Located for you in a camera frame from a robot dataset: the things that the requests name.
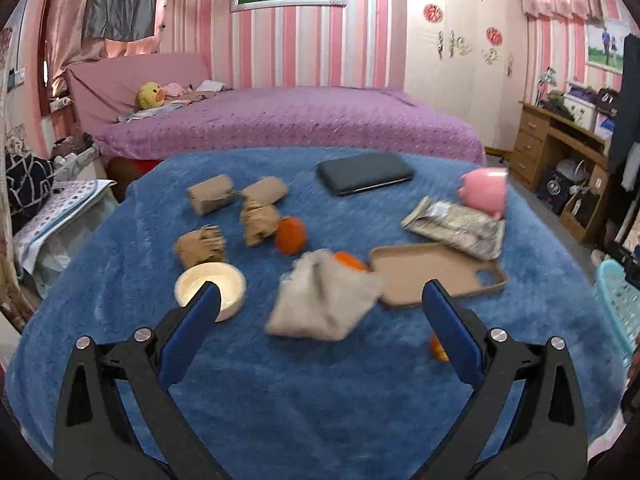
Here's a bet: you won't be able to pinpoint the dotted patterned cloth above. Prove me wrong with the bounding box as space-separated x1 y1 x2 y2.
12 179 115 263

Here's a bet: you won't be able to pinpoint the round orange tangerine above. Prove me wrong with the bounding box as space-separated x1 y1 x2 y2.
275 216 307 256

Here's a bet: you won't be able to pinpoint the brown rectangular tray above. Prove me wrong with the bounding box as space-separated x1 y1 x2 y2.
368 242 508 309

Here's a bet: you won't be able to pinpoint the grey tissue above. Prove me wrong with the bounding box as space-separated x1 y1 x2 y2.
265 249 386 342

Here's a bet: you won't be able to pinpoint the pink pig mug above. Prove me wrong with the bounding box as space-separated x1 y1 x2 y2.
457 167 510 221

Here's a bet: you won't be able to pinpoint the smooth brown paper roll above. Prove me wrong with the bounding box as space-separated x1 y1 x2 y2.
240 176 291 206
186 174 237 216

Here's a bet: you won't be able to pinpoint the turquoise plastic basket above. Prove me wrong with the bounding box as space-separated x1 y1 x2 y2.
592 259 640 376

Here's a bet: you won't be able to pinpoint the white wardrobe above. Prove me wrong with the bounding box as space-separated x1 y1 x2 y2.
403 0 529 155

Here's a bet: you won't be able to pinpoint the small desk lamp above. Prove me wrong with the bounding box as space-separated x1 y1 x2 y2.
534 66 559 107

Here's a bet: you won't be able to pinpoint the brown paper ball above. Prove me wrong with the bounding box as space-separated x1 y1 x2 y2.
239 200 281 247
173 225 227 269

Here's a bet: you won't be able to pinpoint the couple wall poster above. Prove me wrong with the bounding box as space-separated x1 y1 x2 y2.
585 18 632 77

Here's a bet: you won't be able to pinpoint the black phone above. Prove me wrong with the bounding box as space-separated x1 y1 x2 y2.
316 152 416 197

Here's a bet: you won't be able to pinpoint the cardboard box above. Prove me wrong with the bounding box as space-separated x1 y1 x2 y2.
559 184 604 244

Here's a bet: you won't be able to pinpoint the purple bed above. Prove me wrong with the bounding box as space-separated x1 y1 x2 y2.
94 86 487 171

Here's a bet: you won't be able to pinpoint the white round appliance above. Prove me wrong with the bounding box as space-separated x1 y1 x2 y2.
556 158 592 184

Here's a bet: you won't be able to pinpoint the pink covered headboard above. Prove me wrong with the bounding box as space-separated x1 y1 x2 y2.
65 52 211 135

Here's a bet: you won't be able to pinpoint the wooden desk with drawers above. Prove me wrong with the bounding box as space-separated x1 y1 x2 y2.
512 102 612 197

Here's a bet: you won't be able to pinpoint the grey hanging cloth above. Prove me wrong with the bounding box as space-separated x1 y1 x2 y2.
81 0 162 42

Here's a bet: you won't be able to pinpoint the silver foil wrapper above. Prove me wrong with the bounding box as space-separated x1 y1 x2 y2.
401 196 507 262

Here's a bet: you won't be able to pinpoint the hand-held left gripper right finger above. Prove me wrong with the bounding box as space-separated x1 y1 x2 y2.
421 280 590 480

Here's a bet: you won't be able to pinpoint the blue box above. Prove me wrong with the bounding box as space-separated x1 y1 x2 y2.
594 112 617 142

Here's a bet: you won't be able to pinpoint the clothes on bed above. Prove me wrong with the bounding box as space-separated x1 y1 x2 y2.
182 79 234 103

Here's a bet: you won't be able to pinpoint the black white patterned cushion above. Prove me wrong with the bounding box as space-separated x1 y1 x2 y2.
4 151 57 222

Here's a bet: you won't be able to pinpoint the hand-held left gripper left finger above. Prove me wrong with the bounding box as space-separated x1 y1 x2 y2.
52 282 228 480

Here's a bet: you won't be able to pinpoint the black paper bag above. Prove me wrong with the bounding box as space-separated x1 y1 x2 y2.
537 164 572 212

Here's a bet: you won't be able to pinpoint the black hanging garment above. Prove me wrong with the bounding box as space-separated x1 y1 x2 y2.
607 33 640 177

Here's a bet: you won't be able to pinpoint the yellow duck plush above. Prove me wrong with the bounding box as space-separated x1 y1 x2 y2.
137 82 166 110

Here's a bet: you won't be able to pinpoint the white storage box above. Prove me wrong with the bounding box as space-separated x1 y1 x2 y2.
564 91 599 132

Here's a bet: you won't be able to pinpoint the pink window curtain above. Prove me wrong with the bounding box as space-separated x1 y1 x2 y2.
44 0 168 98

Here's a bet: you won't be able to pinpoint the white paper bowl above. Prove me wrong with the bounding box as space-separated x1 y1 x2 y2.
174 262 247 322

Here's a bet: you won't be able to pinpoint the small orange peel piece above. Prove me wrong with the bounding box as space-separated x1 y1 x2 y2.
429 332 450 363

